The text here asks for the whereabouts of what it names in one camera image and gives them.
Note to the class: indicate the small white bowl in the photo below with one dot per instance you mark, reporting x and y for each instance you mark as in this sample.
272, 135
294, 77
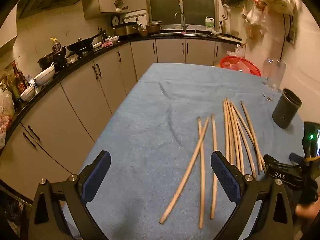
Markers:
27, 93

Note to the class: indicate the beige base cabinets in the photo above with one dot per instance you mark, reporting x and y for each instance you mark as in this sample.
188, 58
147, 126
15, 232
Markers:
87, 87

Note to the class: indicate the cutting board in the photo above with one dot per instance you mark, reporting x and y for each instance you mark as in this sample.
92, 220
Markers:
228, 38

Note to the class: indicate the plastic bag on counter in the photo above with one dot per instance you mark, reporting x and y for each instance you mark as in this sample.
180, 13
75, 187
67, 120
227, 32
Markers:
5, 115

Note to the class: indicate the sauce bottles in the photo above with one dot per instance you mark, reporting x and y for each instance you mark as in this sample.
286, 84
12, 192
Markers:
18, 80

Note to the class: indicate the red plastic basket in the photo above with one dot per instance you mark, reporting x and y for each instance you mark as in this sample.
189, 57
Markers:
240, 66

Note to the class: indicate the clear plastic bottle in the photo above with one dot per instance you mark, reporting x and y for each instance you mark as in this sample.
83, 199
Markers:
275, 72

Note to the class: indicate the counter utensil holder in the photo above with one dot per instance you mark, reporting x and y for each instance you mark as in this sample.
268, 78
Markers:
223, 27

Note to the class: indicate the pink cloth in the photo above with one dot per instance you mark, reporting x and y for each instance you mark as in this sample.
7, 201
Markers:
107, 44

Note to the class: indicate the metal countertop appliance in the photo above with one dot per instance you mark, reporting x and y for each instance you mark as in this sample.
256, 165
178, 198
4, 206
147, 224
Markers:
126, 29

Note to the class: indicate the cooking oil bottle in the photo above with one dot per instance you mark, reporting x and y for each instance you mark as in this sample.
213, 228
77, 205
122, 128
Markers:
57, 46

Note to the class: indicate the person's right hand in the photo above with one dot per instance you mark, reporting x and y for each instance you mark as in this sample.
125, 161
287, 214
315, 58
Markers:
308, 211

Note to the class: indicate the wooden chopstick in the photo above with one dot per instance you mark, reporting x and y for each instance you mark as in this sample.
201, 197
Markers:
201, 205
214, 135
167, 210

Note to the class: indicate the black wok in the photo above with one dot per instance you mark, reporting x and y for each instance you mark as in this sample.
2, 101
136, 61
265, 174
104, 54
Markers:
80, 45

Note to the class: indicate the black countertop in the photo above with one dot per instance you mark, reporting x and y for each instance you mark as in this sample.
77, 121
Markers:
75, 63

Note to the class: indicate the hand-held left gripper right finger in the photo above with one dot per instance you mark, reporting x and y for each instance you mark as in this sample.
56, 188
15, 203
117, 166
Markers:
225, 175

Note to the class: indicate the round kitchen scale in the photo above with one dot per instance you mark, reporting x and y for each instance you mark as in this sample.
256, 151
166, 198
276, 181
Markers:
115, 21

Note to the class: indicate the dark grey chopstick holder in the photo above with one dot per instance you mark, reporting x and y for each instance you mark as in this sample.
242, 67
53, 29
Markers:
285, 112

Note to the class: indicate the metal sink faucet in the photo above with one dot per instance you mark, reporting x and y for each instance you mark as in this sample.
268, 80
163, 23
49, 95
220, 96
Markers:
183, 21

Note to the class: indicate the brown cooking pot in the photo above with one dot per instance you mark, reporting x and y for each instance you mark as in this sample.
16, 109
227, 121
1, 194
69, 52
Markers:
153, 28

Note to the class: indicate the hanging clear plastic bag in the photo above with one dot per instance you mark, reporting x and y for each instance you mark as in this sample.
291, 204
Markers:
255, 20

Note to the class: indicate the blue towel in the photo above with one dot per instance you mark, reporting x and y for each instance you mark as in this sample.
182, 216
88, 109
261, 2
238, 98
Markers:
150, 130

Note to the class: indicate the large white bowl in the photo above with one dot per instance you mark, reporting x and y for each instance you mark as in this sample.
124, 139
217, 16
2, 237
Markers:
45, 76

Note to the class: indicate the white plastic bag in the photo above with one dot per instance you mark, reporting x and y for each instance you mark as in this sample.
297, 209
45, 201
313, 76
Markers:
236, 51

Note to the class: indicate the kitchen window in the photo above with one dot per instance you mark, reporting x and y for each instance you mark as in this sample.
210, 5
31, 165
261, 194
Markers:
180, 2

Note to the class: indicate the black pot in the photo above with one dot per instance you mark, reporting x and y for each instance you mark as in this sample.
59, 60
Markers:
48, 60

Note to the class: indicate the white dish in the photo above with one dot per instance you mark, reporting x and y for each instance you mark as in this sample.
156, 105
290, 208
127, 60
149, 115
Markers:
112, 39

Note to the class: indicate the green detergent jug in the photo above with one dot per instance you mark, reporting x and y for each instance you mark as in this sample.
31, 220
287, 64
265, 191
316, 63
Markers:
210, 23

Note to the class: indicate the bunch of wooden chopsticks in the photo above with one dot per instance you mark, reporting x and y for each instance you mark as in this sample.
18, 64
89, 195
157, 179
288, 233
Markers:
233, 135

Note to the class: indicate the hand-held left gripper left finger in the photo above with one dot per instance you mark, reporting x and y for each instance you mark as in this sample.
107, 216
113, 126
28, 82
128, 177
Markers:
97, 175

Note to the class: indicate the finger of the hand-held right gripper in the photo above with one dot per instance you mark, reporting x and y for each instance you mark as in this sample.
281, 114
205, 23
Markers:
282, 171
296, 158

